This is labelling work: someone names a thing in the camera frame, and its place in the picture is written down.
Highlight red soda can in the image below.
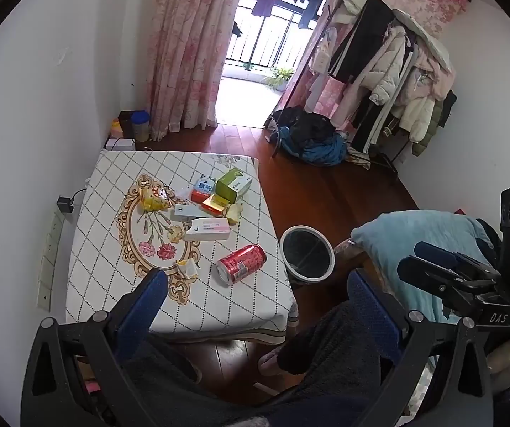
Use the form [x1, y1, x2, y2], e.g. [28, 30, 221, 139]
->
[216, 244, 267, 284]

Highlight black striped track pants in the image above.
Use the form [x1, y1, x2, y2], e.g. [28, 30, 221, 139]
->
[328, 0, 398, 83]

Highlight green potted plant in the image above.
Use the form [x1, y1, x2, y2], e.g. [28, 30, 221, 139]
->
[264, 67, 295, 92]

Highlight cream fleece coat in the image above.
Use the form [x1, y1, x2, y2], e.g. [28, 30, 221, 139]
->
[399, 93, 438, 143]

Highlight white printed carton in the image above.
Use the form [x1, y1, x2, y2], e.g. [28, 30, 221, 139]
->
[170, 205, 206, 222]

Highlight jar with blue lid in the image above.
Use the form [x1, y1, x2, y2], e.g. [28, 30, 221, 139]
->
[130, 110, 151, 143]

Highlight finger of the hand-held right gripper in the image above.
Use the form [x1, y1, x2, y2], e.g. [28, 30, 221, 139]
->
[397, 255, 500, 307]
[416, 242, 500, 276]

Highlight pale pink jacket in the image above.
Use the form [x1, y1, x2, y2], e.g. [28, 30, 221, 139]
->
[410, 49, 456, 103]

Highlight black balcony railing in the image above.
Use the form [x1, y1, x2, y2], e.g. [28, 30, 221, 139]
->
[226, 2, 327, 69]

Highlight black garment heap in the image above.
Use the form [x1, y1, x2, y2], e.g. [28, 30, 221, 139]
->
[282, 107, 336, 143]

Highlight blue clothing pile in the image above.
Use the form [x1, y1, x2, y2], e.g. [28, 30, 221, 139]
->
[270, 116, 349, 167]

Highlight beige patterned floor cloth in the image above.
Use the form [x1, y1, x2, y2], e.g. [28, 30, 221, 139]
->
[346, 147, 373, 170]

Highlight blue red white box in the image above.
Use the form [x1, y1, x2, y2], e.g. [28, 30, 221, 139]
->
[190, 173, 217, 205]

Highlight person's dark fuzzy trousers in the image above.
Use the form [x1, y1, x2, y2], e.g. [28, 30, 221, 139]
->
[121, 300, 398, 427]

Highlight yellow snack bag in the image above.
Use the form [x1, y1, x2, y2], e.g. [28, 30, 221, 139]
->
[138, 185, 169, 212]

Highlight small yellow white wrapper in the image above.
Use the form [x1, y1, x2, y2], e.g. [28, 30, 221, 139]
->
[175, 258, 200, 280]

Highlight white diamond floral tablecloth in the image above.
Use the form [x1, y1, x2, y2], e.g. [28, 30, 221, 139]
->
[65, 149, 299, 343]

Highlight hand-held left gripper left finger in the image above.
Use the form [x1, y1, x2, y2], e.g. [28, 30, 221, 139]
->
[21, 268, 169, 427]

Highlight white pink long box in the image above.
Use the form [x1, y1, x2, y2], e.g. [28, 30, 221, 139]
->
[184, 218, 231, 242]

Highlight yellow cigarette box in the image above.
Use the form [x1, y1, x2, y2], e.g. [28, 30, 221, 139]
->
[200, 193, 230, 218]

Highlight light blue pillow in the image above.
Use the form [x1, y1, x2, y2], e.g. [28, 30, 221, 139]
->
[350, 210, 496, 325]

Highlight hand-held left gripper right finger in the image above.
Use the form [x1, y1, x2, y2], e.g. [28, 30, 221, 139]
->
[347, 268, 495, 427]

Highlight white bin with black liner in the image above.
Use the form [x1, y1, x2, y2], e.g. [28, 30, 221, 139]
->
[279, 225, 336, 288]

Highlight olive green coat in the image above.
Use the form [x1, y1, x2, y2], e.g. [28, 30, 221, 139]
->
[412, 98, 447, 156]

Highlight white puffer jacket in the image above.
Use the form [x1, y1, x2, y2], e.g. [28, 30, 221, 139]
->
[348, 24, 416, 103]

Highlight grey slipper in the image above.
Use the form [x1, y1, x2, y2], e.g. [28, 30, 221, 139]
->
[257, 342, 291, 381]

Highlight green carton box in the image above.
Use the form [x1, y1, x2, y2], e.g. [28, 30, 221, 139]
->
[215, 167, 254, 201]

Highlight black metal clothes rack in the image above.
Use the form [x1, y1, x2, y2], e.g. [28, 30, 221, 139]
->
[270, 0, 411, 174]

